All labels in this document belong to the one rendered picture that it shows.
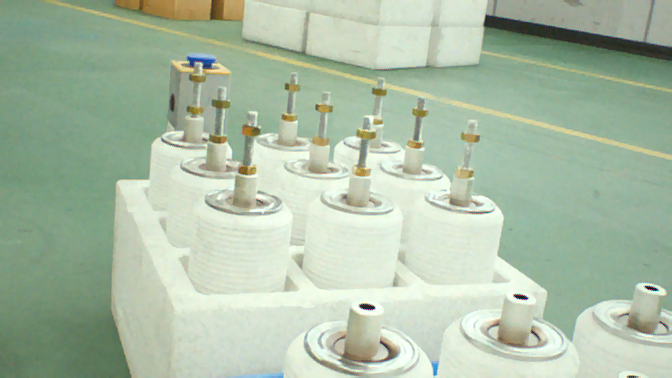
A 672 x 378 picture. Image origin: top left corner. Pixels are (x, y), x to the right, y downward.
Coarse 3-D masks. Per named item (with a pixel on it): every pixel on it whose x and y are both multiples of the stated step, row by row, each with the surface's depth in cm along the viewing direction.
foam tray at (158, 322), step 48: (144, 192) 109; (144, 240) 91; (144, 288) 90; (192, 288) 80; (288, 288) 86; (384, 288) 85; (432, 288) 87; (480, 288) 88; (528, 288) 90; (144, 336) 90; (192, 336) 77; (240, 336) 79; (288, 336) 80; (432, 336) 86
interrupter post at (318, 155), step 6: (312, 144) 97; (312, 150) 97; (318, 150) 96; (324, 150) 96; (312, 156) 97; (318, 156) 97; (324, 156) 97; (312, 162) 97; (318, 162) 97; (324, 162) 97; (312, 168) 97; (318, 168) 97; (324, 168) 97
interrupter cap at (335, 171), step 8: (296, 160) 100; (304, 160) 100; (328, 160) 101; (288, 168) 96; (296, 168) 97; (304, 168) 98; (328, 168) 99; (336, 168) 99; (344, 168) 99; (304, 176) 95; (312, 176) 94; (320, 176) 94; (328, 176) 95; (336, 176) 95; (344, 176) 96
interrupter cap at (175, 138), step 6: (168, 132) 105; (174, 132) 106; (180, 132) 106; (162, 138) 102; (168, 138) 103; (174, 138) 104; (180, 138) 105; (204, 138) 106; (168, 144) 101; (174, 144) 101; (180, 144) 101; (186, 144) 101; (192, 144) 101; (198, 144) 102; (204, 144) 102
